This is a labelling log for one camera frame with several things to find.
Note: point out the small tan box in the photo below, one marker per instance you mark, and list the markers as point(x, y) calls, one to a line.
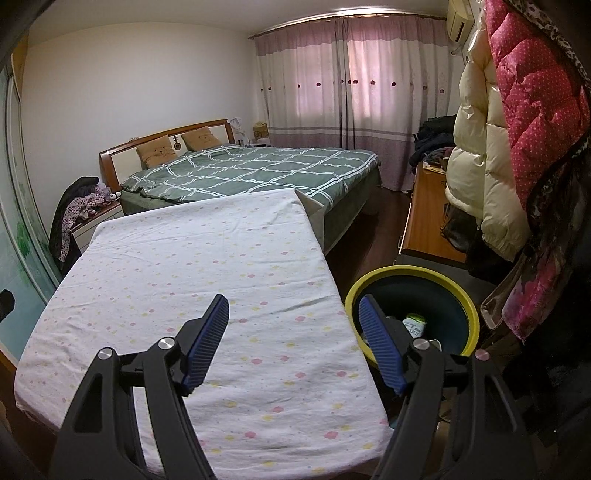
point(261, 130)

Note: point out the white floral tablecloth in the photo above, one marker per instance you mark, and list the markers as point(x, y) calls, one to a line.
point(184, 258)

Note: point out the pink dotted quilted jacket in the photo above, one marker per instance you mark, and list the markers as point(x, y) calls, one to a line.
point(535, 101)

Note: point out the pink white curtain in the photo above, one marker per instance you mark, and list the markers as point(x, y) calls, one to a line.
point(300, 83)
point(397, 92)

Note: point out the wooden dresser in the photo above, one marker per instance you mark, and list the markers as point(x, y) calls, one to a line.
point(429, 217)

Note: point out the sliding door wardrobe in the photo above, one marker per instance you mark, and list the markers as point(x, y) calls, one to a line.
point(23, 207)

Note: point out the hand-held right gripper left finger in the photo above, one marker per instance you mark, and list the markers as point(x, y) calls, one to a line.
point(207, 346)

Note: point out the wall air conditioner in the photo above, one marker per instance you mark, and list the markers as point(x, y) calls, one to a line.
point(459, 21)

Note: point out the white nightstand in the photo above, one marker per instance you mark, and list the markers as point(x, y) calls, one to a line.
point(90, 230)

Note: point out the pile of mixed clothes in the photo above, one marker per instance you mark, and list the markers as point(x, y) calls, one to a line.
point(76, 203)

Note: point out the brown bear pillow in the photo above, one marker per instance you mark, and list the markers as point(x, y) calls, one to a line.
point(156, 152)
point(201, 140)

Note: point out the green plaid quilt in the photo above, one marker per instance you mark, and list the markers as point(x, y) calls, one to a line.
point(258, 170)

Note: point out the yellow-rimmed dark bin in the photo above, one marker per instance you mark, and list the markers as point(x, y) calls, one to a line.
point(471, 318)

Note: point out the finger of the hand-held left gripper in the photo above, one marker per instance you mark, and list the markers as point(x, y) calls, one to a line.
point(5, 302)

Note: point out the clear bag with pink cloth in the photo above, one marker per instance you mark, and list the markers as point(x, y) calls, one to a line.
point(531, 295)

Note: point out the wooden bed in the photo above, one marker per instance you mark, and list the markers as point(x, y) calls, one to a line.
point(111, 161)

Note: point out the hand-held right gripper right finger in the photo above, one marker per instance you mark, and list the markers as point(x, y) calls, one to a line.
point(381, 346)

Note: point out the cream down jacket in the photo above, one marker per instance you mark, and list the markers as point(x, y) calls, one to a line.
point(471, 175)

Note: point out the pile of dark clothes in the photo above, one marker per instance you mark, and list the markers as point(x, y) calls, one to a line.
point(434, 138)

